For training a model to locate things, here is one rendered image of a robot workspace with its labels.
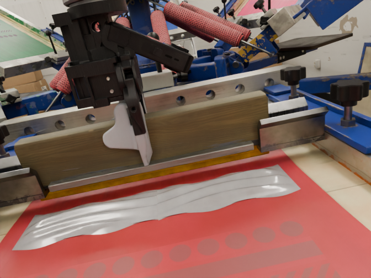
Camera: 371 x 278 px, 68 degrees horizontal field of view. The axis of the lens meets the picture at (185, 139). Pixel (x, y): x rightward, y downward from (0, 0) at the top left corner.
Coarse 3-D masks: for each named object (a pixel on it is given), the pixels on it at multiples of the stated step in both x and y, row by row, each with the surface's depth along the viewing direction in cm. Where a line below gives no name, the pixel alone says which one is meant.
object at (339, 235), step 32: (256, 160) 43; (288, 160) 41; (320, 192) 33; (160, 224) 33; (192, 224) 32; (224, 224) 31; (256, 224) 30; (320, 224) 28; (352, 224) 28; (352, 256) 24
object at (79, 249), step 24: (96, 192) 43; (120, 192) 42; (24, 216) 40; (72, 240) 33; (96, 240) 32; (120, 240) 31; (144, 240) 31; (0, 264) 31; (24, 264) 31; (48, 264) 30; (72, 264) 29
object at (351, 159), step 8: (328, 136) 39; (312, 144) 44; (320, 144) 42; (328, 144) 40; (336, 144) 38; (344, 144) 36; (328, 152) 40; (336, 152) 38; (344, 152) 36; (352, 152) 35; (360, 152) 33; (336, 160) 39; (344, 160) 37; (352, 160) 35; (360, 160) 34; (368, 160) 32; (352, 168) 35; (360, 168) 34; (368, 168) 32; (360, 176) 34; (368, 176) 33
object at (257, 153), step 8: (248, 152) 43; (256, 152) 43; (264, 152) 43; (216, 160) 42; (224, 160) 43; (232, 160) 43; (176, 168) 42; (184, 168) 42; (192, 168) 43; (136, 176) 42; (144, 176) 42; (152, 176) 42; (160, 176) 43; (96, 184) 42; (104, 184) 42; (112, 184) 42; (120, 184) 42; (64, 192) 42; (72, 192) 42; (80, 192) 42
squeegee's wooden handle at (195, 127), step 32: (256, 96) 39; (96, 128) 38; (160, 128) 39; (192, 128) 39; (224, 128) 40; (256, 128) 40; (32, 160) 38; (64, 160) 39; (96, 160) 39; (128, 160) 40
